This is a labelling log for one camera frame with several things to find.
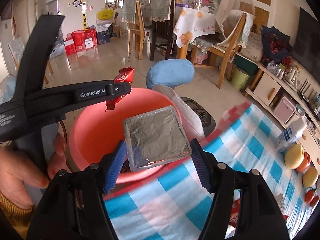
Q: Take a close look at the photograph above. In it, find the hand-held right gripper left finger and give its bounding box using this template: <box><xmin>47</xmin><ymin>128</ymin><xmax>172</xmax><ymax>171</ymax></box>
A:
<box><xmin>26</xmin><ymin>140</ymin><xmax>128</xmax><ymax>240</ymax></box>

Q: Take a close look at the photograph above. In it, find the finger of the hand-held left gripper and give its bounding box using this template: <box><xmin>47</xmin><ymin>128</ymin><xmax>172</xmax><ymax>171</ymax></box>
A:
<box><xmin>107</xmin><ymin>79</ymin><xmax>132</xmax><ymax>103</ymax></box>

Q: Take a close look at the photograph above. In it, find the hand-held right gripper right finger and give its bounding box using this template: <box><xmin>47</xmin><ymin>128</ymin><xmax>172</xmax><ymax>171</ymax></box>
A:
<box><xmin>189</xmin><ymin>138</ymin><xmax>290</xmax><ymax>240</ymax></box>

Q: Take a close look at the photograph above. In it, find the red snack wrapper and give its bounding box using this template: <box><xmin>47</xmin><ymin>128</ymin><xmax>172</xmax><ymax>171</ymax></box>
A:
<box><xmin>105</xmin><ymin>66</ymin><xmax>135</xmax><ymax>112</ymax></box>

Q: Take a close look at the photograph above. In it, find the pink plastic basin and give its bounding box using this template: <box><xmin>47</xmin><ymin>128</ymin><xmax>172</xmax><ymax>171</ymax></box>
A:
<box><xmin>69</xmin><ymin>87</ymin><xmax>208</xmax><ymax>184</ymax></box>

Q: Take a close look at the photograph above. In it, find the silver foil packet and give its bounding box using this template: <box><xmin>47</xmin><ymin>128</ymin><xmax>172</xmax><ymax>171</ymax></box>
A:
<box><xmin>122</xmin><ymin>106</ymin><xmax>192</xmax><ymax>172</ymax></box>

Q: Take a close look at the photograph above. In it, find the person's left forearm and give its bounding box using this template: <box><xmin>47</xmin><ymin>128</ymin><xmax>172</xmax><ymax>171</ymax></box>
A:
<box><xmin>0</xmin><ymin>191</ymin><xmax>34</xmax><ymax>238</ymax></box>

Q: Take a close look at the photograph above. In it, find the person's left hand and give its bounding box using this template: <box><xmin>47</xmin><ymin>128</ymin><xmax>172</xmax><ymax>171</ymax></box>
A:
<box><xmin>0</xmin><ymin>132</ymin><xmax>67</xmax><ymax>209</ymax></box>

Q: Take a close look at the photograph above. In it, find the blue white checked tablecloth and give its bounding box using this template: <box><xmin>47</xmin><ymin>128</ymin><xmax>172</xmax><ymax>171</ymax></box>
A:
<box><xmin>102</xmin><ymin>102</ymin><xmax>320</xmax><ymax>240</ymax></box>

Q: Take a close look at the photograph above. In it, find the blue cushioned stool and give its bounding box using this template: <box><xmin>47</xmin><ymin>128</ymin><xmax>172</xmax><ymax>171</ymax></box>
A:
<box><xmin>146</xmin><ymin>59</ymin><xmax>195</xmax><ymax>90</ymax></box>

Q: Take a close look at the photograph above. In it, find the dark blue bag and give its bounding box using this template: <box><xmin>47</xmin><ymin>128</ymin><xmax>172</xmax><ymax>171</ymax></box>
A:
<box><xmin>96</xmin><ymin>29</ymin><xmax>112</xmax><ymax>45</ymax></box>

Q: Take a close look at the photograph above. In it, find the clear plastic bag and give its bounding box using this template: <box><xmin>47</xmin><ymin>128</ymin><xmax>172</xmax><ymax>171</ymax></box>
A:
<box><xmin>154</xmin><ymin>85</ymin><xmax>205</xmax><ymax>139</ymax></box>

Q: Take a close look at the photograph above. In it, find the red gift box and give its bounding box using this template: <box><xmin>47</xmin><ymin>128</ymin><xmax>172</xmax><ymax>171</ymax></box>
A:
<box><xmin>64</xmin><ymin>38</ymin><xmax>77</xmax><ymax>55</ymax></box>
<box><xmin>72</xmin><ymin>30</ymin><xmax>87</xmax><ymax>53</ymax></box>
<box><xmin>84</xmin><ymin>29</ymin><xmax>98</xmax><ymax>49</ymax></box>

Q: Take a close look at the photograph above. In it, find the red white wrapper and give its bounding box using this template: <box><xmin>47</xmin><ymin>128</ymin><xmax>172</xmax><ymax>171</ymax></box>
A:
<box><xmin>229</xmin><ymin>199</ymin><xmax>242</xmax><ymax>230</ymax></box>

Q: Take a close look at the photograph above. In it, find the light wooden chair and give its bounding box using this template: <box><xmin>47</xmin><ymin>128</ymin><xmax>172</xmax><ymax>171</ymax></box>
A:
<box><xmin>121</xmin><ymin>0</ymin><xmax>150</xmax><ymax>60</ymax></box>

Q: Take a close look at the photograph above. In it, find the dark wooden chair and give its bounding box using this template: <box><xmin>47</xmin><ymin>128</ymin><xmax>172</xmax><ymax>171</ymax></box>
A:
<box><xmin>149</xmin><ymin>0</ymin><xmax>175</xmax><ymax>61</ymax></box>

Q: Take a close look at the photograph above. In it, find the yellow bag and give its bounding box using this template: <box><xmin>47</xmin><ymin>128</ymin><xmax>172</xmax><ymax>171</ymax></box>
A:
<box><xmin>97</xmin><ymin>6</ymin><xmax>116</xmax><ymax>22</ymax></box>

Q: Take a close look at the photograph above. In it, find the yellow height chart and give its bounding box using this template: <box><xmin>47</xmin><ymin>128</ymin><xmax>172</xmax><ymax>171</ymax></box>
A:
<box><xmin>81</xmin><ymin>0</ymin><xmax>91</xmax><ymax>29</ymax></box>

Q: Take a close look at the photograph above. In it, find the orange print dining tablecloth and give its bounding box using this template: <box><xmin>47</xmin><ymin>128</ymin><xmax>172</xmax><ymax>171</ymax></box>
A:
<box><xmin>172</xmin><ymin>6</ymin><xmax>218</xmax><ymax>49</ymax></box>

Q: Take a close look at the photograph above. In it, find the yellow pear with stem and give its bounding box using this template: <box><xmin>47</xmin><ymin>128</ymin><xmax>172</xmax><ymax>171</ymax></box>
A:
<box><xmin>284</xmin><ymin>144</ymin><xmax>305</xmax><ymax>170</ymax></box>

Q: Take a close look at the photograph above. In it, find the white plastic bottle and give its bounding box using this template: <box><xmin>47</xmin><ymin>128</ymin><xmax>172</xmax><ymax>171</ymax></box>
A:
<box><xmin>274</xmin><ymin>116</ymin><xmax>308</xmax><ymax>153</ymax></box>

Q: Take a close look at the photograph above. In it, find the green waste bin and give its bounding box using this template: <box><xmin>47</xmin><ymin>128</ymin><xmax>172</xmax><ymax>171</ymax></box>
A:
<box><xmin>230</xmin><ymin>66</ymin><xmax>253</xmax><ymax>91</ymax></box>

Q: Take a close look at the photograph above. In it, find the pale pink storage case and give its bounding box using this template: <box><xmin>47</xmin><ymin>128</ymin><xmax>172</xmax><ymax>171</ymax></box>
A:
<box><xmin>274</xmin><ymin>96</ymin><xmax>298</xmax><ymax>124</ymax></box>

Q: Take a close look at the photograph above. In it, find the cream television cabinet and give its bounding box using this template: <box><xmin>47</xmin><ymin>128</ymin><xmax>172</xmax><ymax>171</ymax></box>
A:
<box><xmin>244</xmin><ymin>62</ymin><xmax>320</xmax><ymax>160</ymax></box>

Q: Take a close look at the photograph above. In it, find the red apple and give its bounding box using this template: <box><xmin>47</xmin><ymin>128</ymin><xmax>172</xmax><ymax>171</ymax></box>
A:
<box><xmin>296</xmin><ymin>152</ymin><xmax>311</xmax><ymax>173</ymax></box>

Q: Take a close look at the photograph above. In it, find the round yellow pear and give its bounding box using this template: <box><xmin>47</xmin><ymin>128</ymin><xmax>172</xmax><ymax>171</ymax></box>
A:
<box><xmin>302</xmin><ymin>167</ymin><xmax>319</xmax><ymax>188</ymax></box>

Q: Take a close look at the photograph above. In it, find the tangerine with green leaf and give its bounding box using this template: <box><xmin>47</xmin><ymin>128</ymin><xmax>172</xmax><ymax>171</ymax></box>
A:
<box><xmin>304</xmin><ymin>187</ymin><xmax>316</xmax><ymax>203</ymax></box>

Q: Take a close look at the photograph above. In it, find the black router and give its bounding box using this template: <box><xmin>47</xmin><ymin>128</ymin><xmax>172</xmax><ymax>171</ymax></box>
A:
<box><xmin>297</xmin><ymin>79</ymin><xmax>317</xmax><ymax>100</ymax></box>

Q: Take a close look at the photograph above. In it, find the white electric kettle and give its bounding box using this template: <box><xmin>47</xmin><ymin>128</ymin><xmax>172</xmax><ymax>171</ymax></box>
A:
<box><xmin>282</xmin><ymin>65</ymin><xmax>303</xmax><ymax>85</ymax></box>

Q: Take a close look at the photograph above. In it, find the wooden chair with lace cover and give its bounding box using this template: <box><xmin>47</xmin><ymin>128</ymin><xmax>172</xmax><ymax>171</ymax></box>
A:
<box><xmin>192</xmin><ymin>11</ymin><xmax>255</xmax><ymax>89</ymax></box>

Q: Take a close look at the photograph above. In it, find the white cardboard box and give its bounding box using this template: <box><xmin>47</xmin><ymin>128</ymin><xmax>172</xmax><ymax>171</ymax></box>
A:
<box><xmin>240</xmin><ymin>31</ymin><xmax>265</xmax><ymax>60</ymax></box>

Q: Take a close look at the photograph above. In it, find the dark wrapped flower bouquet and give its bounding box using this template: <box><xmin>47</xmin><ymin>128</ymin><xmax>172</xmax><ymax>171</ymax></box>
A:
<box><xmin>260</xmin><ymin>25</ymin><xmax>294</xmax><ymax>64</ymax></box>

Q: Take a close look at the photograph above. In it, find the black television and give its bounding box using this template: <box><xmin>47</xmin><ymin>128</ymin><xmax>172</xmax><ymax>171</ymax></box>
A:
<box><xmin>291</xmin><ymin>7</ymin><xmax>320</xmax><ymax>75</ymax></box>

